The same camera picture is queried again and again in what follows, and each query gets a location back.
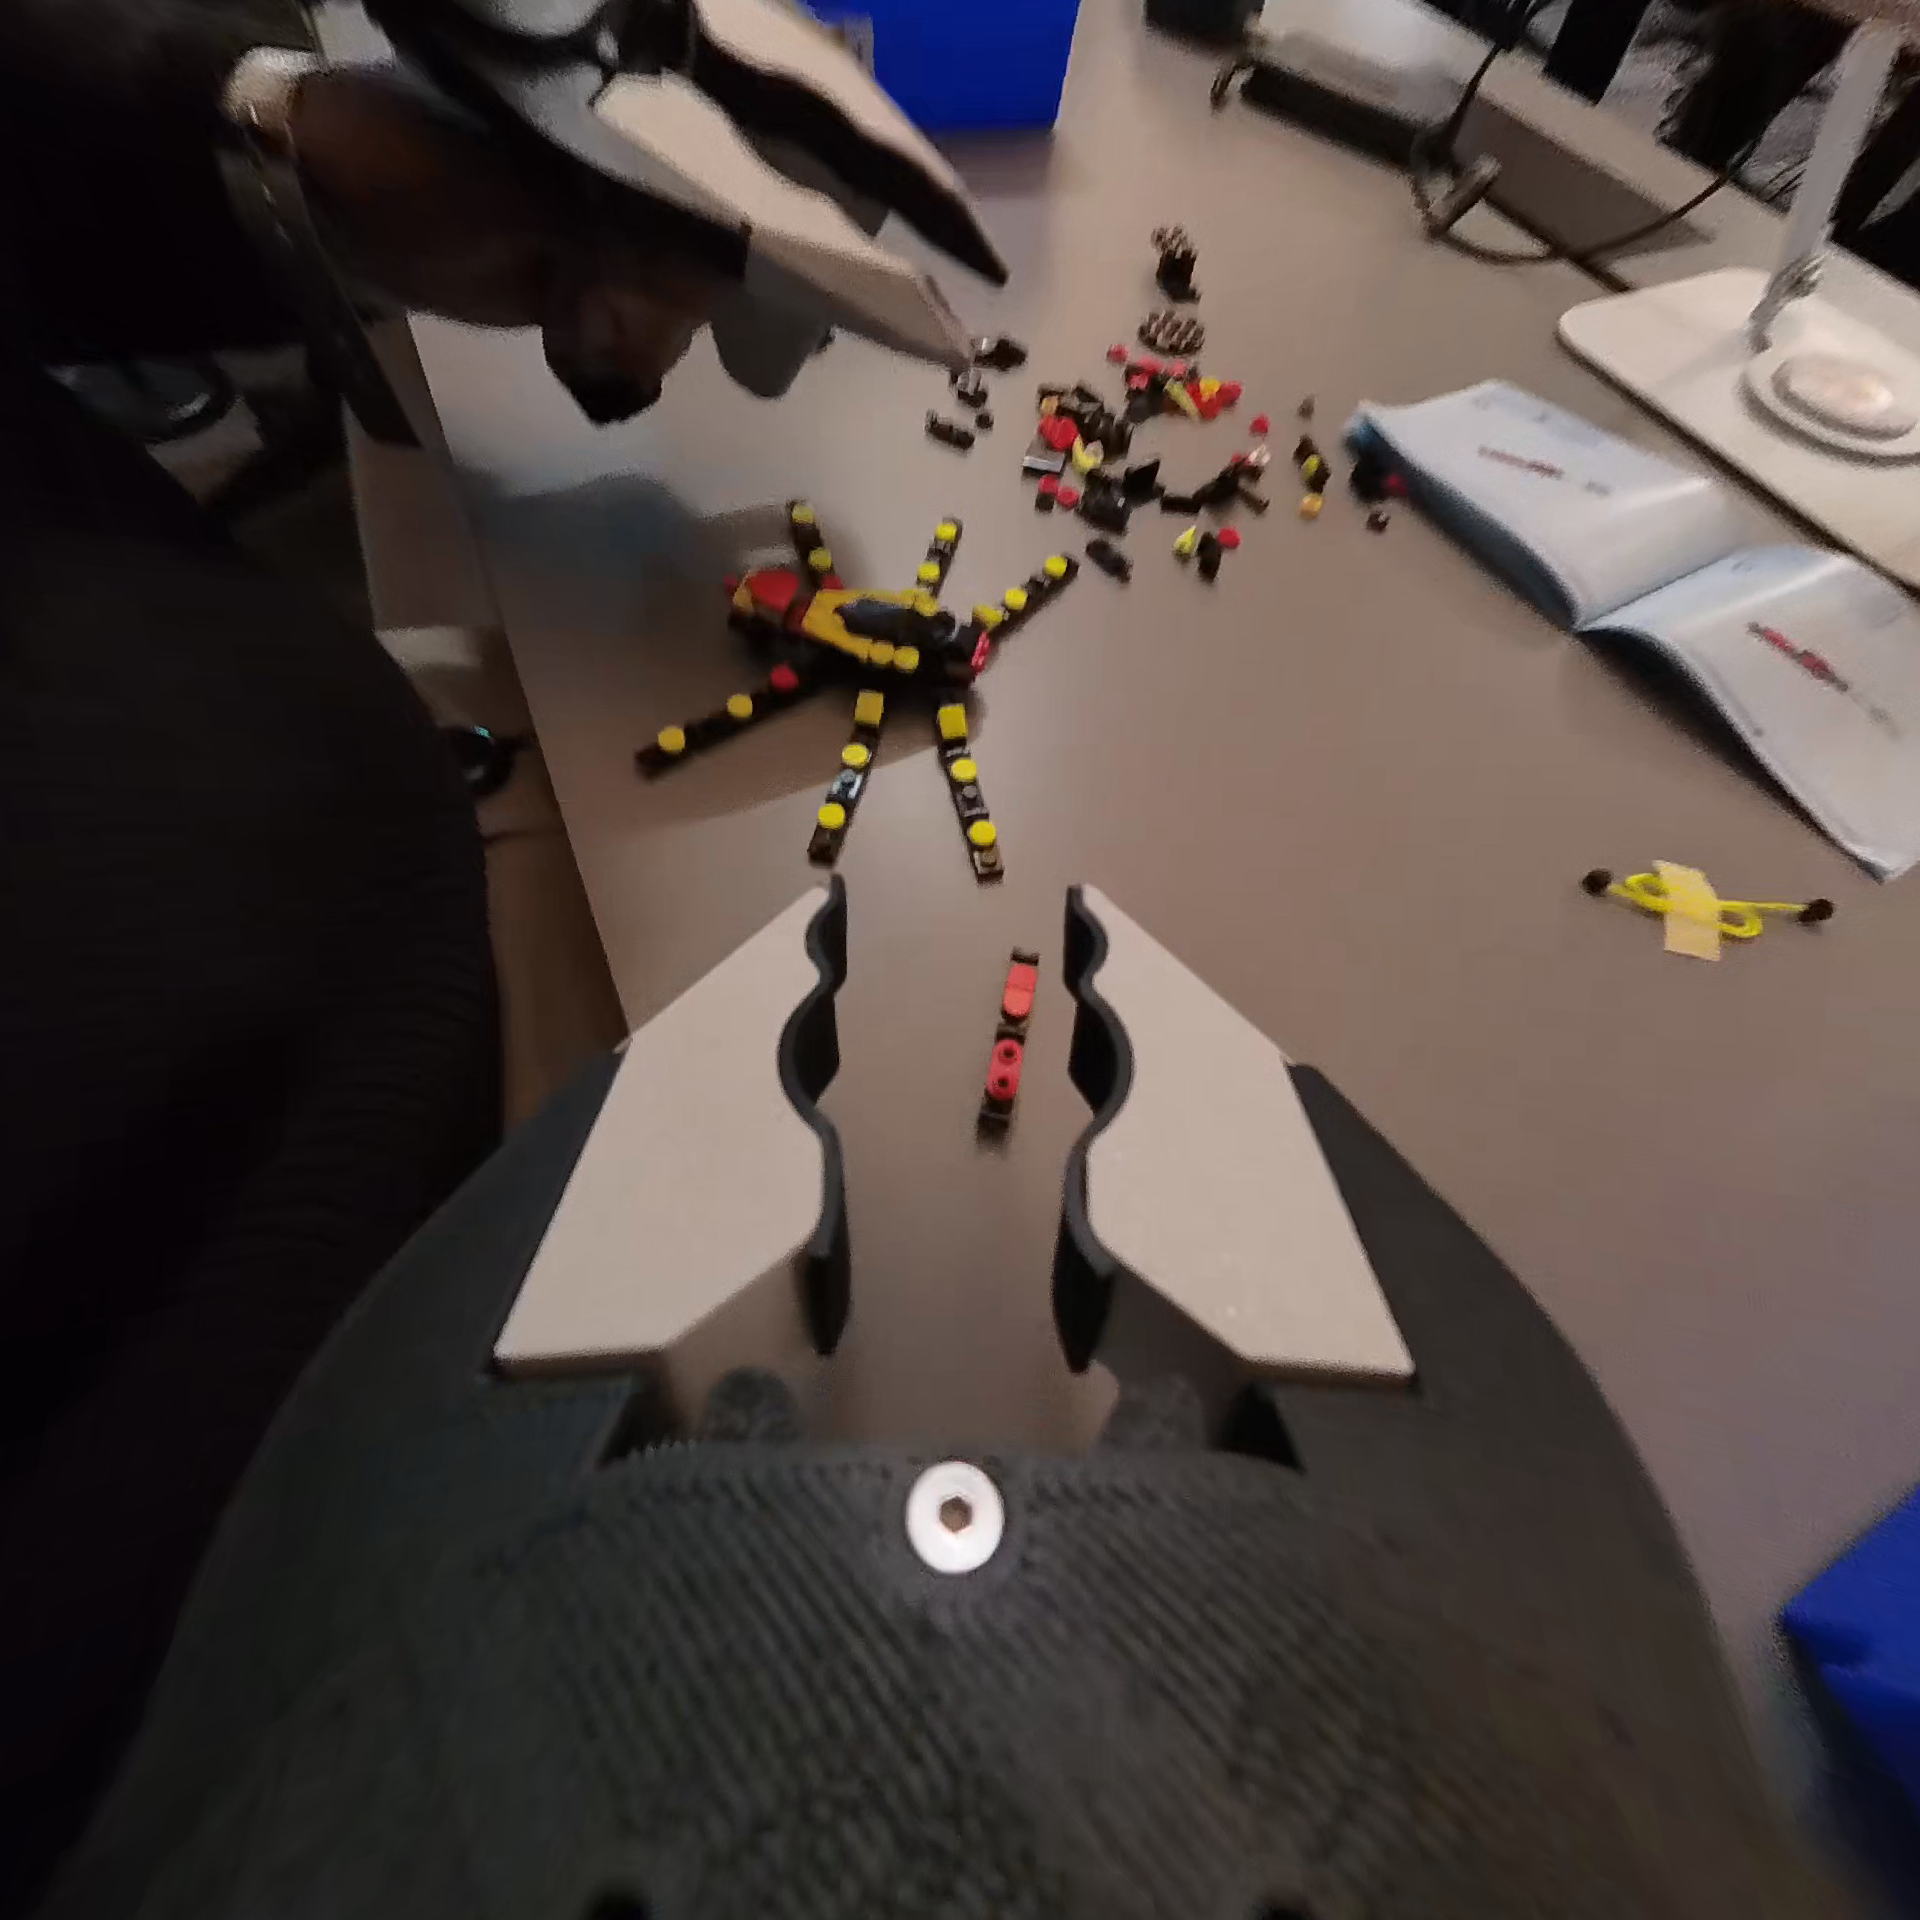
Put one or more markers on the lego instruction booklet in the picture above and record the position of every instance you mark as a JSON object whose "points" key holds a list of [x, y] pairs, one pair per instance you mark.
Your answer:
{"points": [[1652, 510]]}

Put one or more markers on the black red lego leg assembly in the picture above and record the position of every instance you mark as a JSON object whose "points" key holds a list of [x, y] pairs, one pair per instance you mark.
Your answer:
{"points": [[1020, 983]]}

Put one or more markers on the black yellow lego spider model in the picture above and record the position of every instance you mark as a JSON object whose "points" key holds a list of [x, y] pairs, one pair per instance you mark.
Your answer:
{"points": [[886, 616]]}

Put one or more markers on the person's left hand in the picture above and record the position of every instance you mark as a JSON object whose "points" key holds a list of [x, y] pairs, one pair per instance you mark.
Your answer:
{"points": [[480, 210]]}

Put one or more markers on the white lamp base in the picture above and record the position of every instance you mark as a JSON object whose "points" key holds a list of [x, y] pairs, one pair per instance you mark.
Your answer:
{"points": [[1652, 359]]}

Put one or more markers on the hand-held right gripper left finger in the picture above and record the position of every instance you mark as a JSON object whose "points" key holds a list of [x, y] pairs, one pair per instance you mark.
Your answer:
{"points": [[675, 1200]]}

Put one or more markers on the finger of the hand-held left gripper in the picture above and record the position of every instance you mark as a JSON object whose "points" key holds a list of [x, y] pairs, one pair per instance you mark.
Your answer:
{"points": [[797, 210], [839, 90]]}

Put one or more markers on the pile of lego pieces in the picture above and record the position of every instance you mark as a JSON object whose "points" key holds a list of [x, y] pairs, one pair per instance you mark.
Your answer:
{"points": [[1103, 494]]}

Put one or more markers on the beige masking tape piece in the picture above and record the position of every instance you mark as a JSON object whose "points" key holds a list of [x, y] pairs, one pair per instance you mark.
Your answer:
{"points": [[1693, 944]]}

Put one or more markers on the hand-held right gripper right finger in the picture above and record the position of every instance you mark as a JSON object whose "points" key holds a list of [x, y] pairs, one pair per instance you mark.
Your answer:
{"points": [[1230, 1200]]}

